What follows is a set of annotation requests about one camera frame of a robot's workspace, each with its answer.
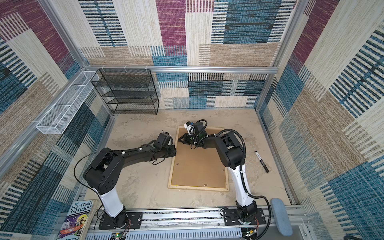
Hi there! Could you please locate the brown cardboard backing board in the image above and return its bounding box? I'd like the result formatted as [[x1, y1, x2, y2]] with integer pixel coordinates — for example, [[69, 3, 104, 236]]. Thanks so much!
[[170, 128, 227, 189]]

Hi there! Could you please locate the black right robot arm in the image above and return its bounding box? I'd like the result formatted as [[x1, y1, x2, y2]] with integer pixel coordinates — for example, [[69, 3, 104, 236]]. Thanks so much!
[[178, 119, 258, 224]]

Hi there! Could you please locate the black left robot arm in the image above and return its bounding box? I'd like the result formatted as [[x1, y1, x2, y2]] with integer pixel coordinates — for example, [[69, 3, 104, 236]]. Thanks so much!
[[83, 132, 177, 229]]

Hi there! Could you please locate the black marker pen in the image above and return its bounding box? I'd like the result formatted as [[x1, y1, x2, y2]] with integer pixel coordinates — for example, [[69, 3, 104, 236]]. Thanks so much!
[[255, 151, 270, 173]]

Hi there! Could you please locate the grey blue padded object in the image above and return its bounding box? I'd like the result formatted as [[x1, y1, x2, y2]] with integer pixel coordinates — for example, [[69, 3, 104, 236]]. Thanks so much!
[[271, 198, 293, 237]]

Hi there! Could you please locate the colourful treehouse book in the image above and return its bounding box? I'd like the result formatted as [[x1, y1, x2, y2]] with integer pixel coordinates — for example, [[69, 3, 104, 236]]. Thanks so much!
[[56, 200, 94, 240]]

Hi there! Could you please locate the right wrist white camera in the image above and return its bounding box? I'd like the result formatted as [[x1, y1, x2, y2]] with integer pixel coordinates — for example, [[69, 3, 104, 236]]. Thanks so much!
[[184, 122, 195, 135]]

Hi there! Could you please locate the black corrugated cable hose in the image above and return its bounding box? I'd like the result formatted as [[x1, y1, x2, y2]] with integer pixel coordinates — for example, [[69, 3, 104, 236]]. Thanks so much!
[[191, 118, 272, 240]]

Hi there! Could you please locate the black wire mesh shelf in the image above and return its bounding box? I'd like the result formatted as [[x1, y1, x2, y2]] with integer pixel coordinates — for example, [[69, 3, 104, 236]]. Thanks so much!
[[91, 69, 160, 115]]

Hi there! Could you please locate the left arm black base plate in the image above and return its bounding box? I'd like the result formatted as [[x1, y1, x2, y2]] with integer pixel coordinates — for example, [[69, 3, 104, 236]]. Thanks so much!
[[98, 212, 143, 230]]

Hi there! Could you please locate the aluminium front rail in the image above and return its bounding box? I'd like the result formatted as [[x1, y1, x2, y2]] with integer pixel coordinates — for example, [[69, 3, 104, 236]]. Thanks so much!
[[86, 206, 317, 240]]

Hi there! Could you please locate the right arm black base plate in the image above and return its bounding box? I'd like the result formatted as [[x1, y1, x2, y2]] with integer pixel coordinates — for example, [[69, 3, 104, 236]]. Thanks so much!
[[219, 208, 267, 226]]

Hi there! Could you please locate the white wire mesh basket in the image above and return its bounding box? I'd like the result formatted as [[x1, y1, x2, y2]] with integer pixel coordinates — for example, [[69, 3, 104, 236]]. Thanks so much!
[[36, 71, 96, 135]]

